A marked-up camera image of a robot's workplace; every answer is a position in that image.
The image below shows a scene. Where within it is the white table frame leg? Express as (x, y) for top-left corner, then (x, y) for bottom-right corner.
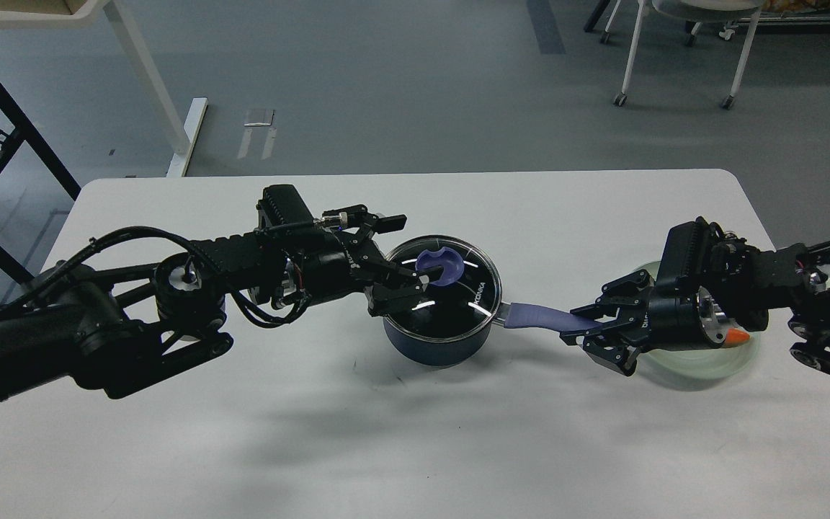
(0, 0), (208, 178)

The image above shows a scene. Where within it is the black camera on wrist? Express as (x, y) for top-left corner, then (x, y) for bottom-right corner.
(655, 217), (711, 293)
(256, 184), (314, 229)

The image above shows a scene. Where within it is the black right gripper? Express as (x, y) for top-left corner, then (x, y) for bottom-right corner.
(561, 272), (729, 377)

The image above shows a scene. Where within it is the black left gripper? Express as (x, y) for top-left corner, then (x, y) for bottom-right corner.
(281, 213), (444, 316)

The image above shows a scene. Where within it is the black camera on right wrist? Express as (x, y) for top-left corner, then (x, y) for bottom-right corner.
(655, 217), (711, 293)

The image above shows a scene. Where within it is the blue saucepan with purple handle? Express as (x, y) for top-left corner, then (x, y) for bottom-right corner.
(383, 300), (602, 367)

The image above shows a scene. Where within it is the white rolling chair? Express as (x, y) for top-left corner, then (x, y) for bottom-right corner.
(584, 0), (765, 110)

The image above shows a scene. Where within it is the translucent green plate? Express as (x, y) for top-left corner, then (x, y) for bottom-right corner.
(631, 262), (760, 383)

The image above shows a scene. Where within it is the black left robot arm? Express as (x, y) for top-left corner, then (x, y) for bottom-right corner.
(0, 205), (444, 402)

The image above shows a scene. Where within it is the glass pot lid blue knob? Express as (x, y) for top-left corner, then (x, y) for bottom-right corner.
(388, 234), (501, 312)

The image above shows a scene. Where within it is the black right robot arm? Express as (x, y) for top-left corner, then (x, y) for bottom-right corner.
(560, 218), (830, 376)

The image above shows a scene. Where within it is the orange toy carrot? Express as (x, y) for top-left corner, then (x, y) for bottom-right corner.
(723, 328), (751, 348)

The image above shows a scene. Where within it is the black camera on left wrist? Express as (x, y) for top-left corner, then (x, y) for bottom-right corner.
(256, 184), (314, 229)

